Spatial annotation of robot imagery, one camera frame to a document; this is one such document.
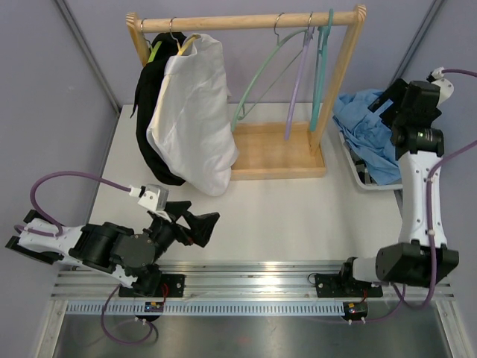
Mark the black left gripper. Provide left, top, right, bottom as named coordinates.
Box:
left=146, top=202, right=219, bottom=263

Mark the blue shirt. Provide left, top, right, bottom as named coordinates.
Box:
left=332, top=89, right=401, bottom=186

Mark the teal plastic hanger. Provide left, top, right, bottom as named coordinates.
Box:
left=309, top=8, right=334, bottom=132

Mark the purple plastic hanger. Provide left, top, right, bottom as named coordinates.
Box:
left=284, top=13, right=315, bottom=140

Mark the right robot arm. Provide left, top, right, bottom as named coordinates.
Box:
left=338, top=75, right=459, bottom=295

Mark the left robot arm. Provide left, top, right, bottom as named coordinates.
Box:
left=6, top=201, right=220, bottom=297

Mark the white shirt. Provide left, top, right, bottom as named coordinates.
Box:
left=146, top=34, right=239, bottom=196

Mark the yellow plastic hanger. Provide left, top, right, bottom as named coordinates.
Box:
left=169, top=17, right=200, bottom=56

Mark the green plastic hanger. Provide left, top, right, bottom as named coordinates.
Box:
left=140, top=19, right=162, bottom=66

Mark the black shirt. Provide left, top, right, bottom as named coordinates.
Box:
left=132, top=33, right=185, bottom=186

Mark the white plastic basket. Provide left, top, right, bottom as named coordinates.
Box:
left=338, top=132, right=402, bottom=191

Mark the wooden clothes rack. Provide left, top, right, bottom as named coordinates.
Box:
left=126, top=4, right=367, bottom=180

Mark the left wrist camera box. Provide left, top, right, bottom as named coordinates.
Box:
left=138, top=184, right=171, bottom=222

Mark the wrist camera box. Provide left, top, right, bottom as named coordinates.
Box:
left=426, top=67, right=454, bottom=106
left=138, top=184, right=171, bottom=222

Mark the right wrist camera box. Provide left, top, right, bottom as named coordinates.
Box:
left=426, top=67, right=454, bottom=106

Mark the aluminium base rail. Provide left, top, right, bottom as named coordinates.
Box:
left=50, top=260, right=455, bottom=301

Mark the white slotted cable duct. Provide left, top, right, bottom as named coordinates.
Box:
left=66, top=301, right=344, bottom=316

